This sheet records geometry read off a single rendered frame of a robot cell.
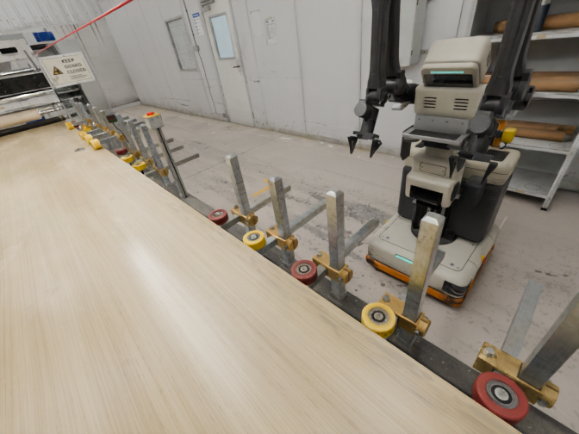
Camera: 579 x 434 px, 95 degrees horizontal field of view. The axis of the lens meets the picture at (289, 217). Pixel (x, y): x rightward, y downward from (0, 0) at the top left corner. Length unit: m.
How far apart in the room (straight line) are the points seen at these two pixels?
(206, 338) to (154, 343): 0.14
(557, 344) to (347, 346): 0.37
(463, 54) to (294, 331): 1.14
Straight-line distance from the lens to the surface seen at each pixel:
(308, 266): 0.83
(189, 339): 0.78
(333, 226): 0.77
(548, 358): 0.73
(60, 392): 0.89
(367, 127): 1.26
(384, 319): 0.72
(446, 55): 1.34
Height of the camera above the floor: 1.50
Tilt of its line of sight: 35 degrees down
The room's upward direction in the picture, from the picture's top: 9 degrees counter-clockwise
